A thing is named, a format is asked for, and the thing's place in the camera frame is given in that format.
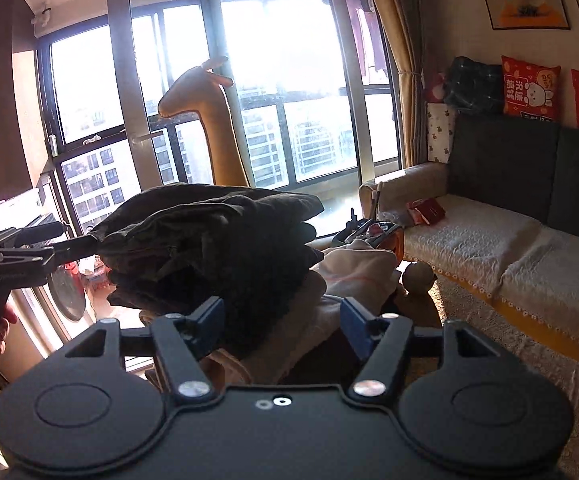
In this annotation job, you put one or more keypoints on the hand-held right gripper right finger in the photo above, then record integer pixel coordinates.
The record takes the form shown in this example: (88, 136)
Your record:
(357, 325)

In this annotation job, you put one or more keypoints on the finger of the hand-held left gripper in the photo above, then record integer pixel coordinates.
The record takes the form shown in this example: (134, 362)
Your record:
(39, 234)
(74, 247)

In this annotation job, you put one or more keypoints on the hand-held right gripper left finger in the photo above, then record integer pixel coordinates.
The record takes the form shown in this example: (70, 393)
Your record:
(209, 320)

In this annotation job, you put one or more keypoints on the cream pink garment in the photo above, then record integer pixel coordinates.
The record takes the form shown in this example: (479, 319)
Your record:
(354, 270)

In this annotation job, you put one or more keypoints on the dark olive garment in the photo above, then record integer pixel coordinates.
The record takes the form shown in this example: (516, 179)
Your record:
(209, 240)

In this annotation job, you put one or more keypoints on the person's left hand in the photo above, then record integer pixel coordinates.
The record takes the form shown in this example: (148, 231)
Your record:
(8, 322)

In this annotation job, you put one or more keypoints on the dark round object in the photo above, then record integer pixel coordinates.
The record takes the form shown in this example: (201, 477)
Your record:
(69, 292)

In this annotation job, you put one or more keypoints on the tan garment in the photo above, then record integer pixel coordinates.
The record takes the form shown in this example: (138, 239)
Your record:
(229, 370)

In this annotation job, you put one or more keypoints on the round wooden ball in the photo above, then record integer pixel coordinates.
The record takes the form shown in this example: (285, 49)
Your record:
(418, 278)

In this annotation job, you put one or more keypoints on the orange black toy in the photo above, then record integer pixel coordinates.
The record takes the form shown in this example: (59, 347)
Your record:
(392, 242)

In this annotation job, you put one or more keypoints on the clear plastic wrapper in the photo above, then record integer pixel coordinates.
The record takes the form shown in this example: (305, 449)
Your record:
(394, 216)

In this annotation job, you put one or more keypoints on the cream lace sofa cover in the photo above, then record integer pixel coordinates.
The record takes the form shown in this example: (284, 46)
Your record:
(469, 240)

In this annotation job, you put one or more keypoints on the yellow giraffe toy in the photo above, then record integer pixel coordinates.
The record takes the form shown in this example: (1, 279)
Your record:
(219, 125)

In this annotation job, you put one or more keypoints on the white bear print bag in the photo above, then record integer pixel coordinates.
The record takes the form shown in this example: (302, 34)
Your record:
(439, 132)

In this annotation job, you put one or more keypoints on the green sofa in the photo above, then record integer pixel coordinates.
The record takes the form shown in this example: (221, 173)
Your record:
(499, 160)

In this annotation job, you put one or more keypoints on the red plush toy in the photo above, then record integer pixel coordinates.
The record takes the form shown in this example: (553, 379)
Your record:
(434, 90)

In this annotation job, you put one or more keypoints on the plaid green cushion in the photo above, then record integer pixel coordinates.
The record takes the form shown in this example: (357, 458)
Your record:
(472, 85)

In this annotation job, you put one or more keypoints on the large glass window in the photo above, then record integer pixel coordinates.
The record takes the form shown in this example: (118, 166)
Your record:
(279, 60)

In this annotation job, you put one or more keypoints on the hanging laundry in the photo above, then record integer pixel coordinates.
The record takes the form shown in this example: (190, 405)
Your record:
(369, 25)

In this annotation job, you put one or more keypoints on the yellow grey curtain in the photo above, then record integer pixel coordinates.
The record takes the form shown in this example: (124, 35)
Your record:
(399, 20)

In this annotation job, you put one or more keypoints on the brown wall cabinet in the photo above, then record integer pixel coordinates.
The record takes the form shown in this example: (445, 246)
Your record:
(4, 110)

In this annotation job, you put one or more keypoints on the white security camera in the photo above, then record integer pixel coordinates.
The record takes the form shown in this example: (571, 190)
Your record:
(42, 16)

